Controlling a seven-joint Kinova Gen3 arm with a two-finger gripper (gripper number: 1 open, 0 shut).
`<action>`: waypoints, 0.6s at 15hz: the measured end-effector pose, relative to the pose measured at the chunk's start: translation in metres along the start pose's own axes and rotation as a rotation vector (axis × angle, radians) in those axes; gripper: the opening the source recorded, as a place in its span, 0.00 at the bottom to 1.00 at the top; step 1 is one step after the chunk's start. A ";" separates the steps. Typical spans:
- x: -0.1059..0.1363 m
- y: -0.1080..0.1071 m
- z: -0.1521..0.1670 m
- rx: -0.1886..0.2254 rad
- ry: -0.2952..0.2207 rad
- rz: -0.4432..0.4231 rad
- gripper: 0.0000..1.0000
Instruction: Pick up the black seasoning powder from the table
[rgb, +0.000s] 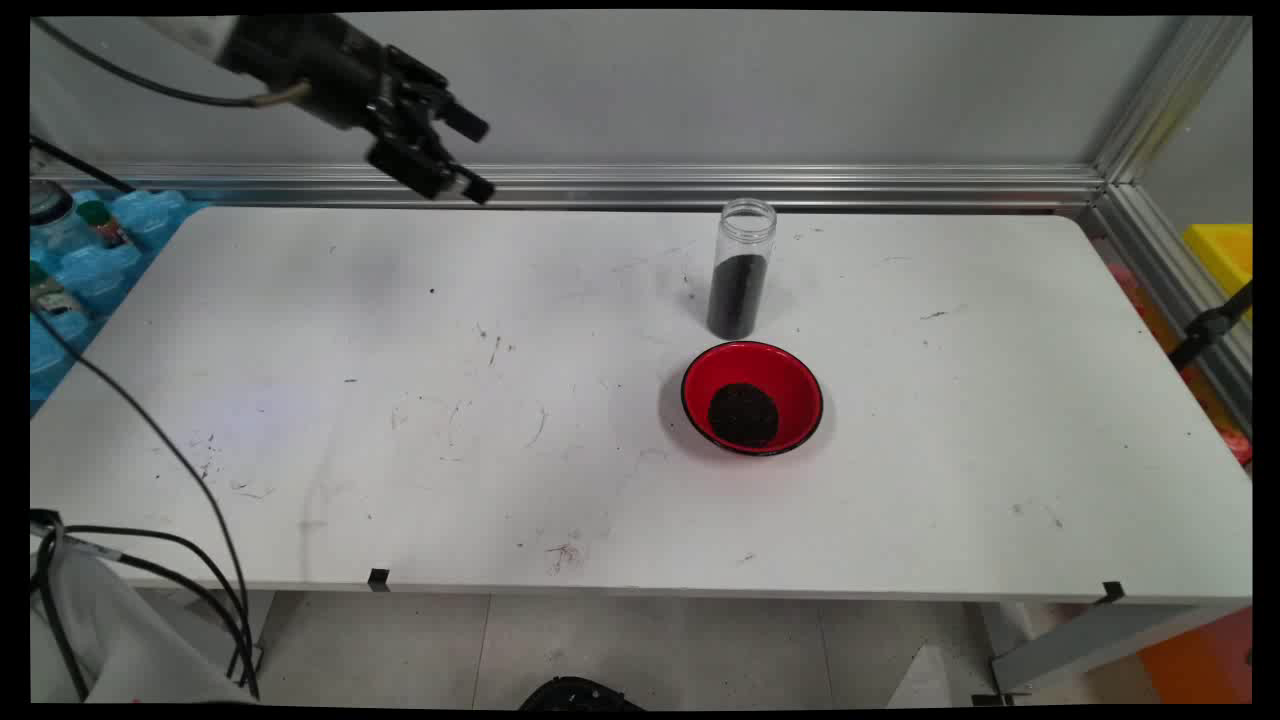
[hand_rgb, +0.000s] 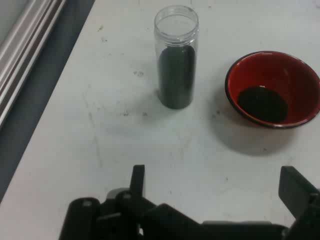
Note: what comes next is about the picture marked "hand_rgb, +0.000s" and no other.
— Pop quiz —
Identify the pile of black seeds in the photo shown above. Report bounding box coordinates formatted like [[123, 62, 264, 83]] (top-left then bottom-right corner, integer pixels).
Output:
[[236, 85, 289, 124]]

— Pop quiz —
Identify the red bowl with black rim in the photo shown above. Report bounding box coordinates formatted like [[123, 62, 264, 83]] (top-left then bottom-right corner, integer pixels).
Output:
[[224, 50, 320, 130]]

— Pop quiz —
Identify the long aluminium frame rail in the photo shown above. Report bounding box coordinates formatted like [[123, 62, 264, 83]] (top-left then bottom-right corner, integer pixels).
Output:
[[0, 0, 68, 130]]

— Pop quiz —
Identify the clear jar with black seeds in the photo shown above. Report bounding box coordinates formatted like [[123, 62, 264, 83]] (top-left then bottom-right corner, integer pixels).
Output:
[[153, 5, 200, 110]]

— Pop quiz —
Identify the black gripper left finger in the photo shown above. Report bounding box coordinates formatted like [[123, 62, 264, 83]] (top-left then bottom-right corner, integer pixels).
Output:
[[58, 164, 204, 240]]

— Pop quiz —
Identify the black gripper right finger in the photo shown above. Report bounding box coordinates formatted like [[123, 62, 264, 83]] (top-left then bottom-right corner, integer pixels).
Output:
[[278, 165, 320, 240]]

